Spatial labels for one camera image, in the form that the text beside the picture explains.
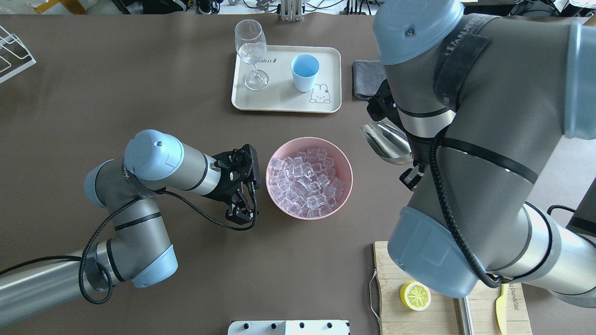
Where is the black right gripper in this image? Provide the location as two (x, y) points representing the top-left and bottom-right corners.
(367, 80), (424, 191)

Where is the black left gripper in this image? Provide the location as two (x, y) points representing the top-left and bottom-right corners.
(205, 144), (261, 226)

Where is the stainless steel ice scoop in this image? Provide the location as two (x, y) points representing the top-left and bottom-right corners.
(359, 121), (413, 165)

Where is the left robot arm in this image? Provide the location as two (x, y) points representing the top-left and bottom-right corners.
(1, 129), (261, 328)

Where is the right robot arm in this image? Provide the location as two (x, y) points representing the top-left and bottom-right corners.
(374, 0), (595, 308)

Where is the pile of clear ice cubes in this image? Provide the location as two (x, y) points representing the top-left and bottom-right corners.
(266, 147), (345, 219)

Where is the light blue cup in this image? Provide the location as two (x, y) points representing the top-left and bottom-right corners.
(290, 54), (321, 93)

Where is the grey folded cloth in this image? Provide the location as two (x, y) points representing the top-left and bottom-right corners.
(352, 60), (387, 101)

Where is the pink bowl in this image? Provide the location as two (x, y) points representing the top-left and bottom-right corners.
(265, 136), (353, 220)

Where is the cream rabbit tray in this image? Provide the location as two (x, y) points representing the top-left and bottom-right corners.
(230, 45), (342, 113)

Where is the clear wine glass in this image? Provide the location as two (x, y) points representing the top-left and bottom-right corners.
(234, 19), (270, 91)

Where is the half lemon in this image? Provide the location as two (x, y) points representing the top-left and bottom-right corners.
(400, 281), (432, 311)

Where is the steel muddler with black tip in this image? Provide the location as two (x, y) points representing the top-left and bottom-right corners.
(454, 295), (475, 335)

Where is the bamboo cutting board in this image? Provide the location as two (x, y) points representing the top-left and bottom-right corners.
(373, 241), (532, 335)

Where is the yellow plastic knife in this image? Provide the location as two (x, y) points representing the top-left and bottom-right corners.
(494, 284), (508, 335)

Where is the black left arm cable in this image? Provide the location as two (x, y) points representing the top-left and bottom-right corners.
(0, 147), (259, 305)

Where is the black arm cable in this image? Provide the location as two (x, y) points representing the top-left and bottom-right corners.
(428, 135), (578, 289)
(0, 147), (259, 305)

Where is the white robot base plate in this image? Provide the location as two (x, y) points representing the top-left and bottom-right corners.
(227, 319), (351, 335)

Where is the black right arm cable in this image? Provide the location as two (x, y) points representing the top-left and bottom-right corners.
(428, 135), (578, 289)

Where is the white wire rack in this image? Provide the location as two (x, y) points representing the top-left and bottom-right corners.
(0, 26), (36, 83)

